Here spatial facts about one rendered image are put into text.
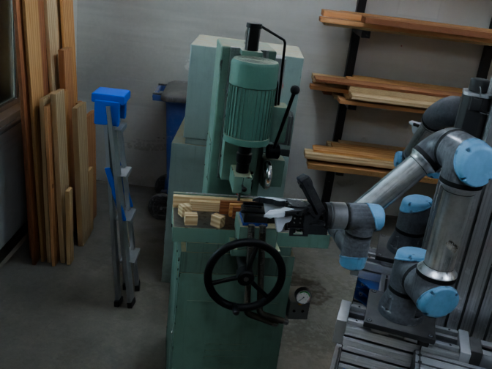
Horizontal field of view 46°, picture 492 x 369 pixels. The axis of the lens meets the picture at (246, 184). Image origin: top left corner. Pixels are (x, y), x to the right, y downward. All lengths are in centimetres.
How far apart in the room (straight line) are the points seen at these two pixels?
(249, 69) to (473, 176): 86
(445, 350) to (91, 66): 350
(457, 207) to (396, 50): 303
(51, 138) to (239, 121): 156
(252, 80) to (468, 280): 100
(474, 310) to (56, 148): 234
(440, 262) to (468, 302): 42
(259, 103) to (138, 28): 259
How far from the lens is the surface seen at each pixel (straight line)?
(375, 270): 243
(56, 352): 301
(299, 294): 227
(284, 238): 220
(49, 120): 337
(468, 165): 161
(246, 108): 209
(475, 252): 206
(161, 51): 456
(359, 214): 158
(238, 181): 220
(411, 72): 467
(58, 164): 346
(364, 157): 429
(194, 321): 234
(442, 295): 177
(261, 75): 206
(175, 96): 397
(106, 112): 289
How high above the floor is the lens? 183
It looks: 21 degrees down
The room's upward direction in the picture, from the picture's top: 7 degrees clockwise
